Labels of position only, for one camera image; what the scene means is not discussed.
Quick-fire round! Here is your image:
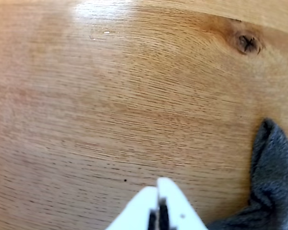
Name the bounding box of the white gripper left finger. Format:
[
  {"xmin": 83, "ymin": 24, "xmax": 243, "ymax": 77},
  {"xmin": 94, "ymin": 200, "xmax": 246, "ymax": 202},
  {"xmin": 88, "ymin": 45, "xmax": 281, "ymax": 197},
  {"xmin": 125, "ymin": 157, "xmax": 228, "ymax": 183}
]
[{"xmin": 105, "ymin": 186, "xmax": 159, "ymax": 230}]

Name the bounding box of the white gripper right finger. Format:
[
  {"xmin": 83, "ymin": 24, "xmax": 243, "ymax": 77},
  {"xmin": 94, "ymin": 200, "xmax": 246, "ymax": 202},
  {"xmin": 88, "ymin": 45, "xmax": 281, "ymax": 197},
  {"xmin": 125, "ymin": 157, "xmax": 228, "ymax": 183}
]
[{"xmin": 157, "ymin": 177, "xmax": 209, "ymax": 230}]

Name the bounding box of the grey fuzzy sock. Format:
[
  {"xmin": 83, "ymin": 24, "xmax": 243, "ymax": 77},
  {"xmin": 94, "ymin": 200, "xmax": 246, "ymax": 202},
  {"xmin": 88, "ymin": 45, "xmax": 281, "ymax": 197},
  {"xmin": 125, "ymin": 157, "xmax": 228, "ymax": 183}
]
[{"xmin": 207, "ymin": 117, "xmax": 288, "ymax": 230}]

